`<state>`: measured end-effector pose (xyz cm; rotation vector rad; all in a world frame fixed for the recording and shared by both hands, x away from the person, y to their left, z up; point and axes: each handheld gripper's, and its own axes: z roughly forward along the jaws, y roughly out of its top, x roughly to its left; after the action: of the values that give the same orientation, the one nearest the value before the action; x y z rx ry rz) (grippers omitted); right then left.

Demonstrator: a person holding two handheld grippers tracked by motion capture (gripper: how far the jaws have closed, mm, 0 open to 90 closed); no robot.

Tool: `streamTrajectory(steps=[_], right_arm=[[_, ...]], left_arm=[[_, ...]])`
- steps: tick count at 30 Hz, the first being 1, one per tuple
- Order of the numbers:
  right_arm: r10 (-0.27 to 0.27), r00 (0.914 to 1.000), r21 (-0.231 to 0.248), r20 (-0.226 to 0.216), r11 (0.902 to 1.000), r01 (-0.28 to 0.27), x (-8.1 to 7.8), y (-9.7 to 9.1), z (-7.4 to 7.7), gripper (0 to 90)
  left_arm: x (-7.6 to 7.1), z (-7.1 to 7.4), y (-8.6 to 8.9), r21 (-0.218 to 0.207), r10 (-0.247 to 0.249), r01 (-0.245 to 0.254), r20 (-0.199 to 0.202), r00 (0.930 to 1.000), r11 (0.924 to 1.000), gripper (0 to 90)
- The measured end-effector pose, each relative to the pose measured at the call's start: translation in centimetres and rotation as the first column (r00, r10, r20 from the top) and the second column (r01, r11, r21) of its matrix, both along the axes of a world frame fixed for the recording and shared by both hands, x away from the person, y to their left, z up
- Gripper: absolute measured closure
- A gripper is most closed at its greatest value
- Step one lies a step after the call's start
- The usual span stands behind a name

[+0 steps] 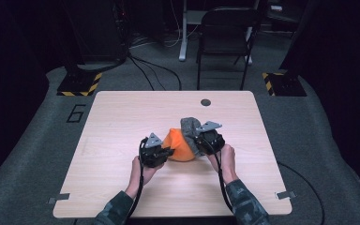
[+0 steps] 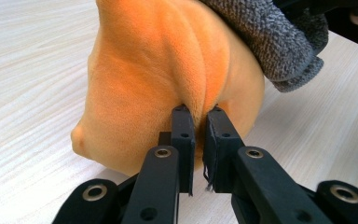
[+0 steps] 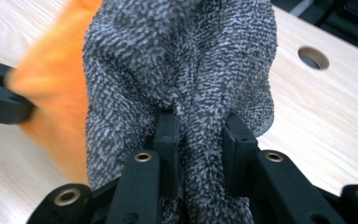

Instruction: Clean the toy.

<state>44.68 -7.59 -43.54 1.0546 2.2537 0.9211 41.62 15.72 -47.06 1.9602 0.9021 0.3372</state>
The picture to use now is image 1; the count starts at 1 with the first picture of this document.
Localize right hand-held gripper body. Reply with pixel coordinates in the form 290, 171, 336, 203
195, 121, 226, 157

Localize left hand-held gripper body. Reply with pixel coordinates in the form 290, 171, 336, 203
139, 132, 167, 169

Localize orange plush toy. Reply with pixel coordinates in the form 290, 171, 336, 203
161, 127, 199, 163

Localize grey towel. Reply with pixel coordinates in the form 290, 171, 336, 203
180, 116, 206, 158

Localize person's left hand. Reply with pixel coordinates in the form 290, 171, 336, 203
130, 157, 164, 188

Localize person's right hand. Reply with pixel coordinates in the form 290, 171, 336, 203
206, 143, 238, 186

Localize grey tape strip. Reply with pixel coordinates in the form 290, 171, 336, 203
275, 190, 297, 201
47, 193, 71, 205

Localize black yellow-striped stand base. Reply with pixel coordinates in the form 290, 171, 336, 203
262, 72, 308, 98
56, 72, 103, 98

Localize black folding chair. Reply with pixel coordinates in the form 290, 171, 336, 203
196, 7, 261, 92

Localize white desk leg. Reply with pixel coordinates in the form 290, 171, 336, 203
178, 0, 189, 62

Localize black cabinet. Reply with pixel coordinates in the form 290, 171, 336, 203
61, 0, 129, 65

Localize dark curtain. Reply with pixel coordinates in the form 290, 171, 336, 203
279, 0, 360, 209
0, 0, 51, 192

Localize left hand-held gripper cable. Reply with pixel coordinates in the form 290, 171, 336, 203
126, 137, 148, 221

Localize hand-held gripper cable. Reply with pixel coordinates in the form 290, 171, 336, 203
196, 137, 234, 215
126, 137, 148, 221

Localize right hand-held gripper cable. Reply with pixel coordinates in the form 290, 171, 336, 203
196, 137, 234, 215

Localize thin black floor cable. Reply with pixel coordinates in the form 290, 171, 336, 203
129, 56, 156, 92

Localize thick black floor cable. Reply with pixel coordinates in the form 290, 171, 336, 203
128, 54, 183, 92

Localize white cable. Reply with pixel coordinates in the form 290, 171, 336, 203
130, 22, 201, 50

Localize black floor cable loop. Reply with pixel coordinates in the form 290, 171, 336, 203
276, 160, 326, 225

